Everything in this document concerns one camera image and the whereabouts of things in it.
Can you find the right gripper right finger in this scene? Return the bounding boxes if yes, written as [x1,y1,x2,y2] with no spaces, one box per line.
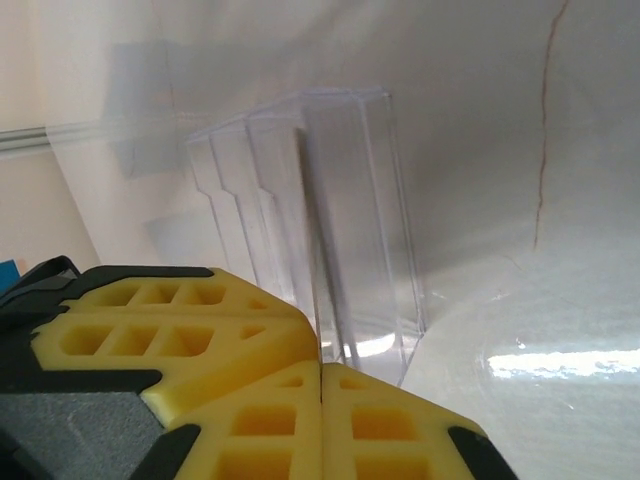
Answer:
[322,363,509,480]

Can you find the blue floral wall panel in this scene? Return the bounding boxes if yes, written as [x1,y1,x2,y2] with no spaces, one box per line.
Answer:
[0,258,24,289]

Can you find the aluminium side rail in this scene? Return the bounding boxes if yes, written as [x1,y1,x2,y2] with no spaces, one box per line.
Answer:
[0,124,96,157]

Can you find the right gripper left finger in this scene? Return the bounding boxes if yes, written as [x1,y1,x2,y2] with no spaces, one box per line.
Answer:
[32,268,321,480]

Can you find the clear acrylic card stand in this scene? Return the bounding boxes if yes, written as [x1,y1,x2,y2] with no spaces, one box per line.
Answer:
[184,85,431,391]

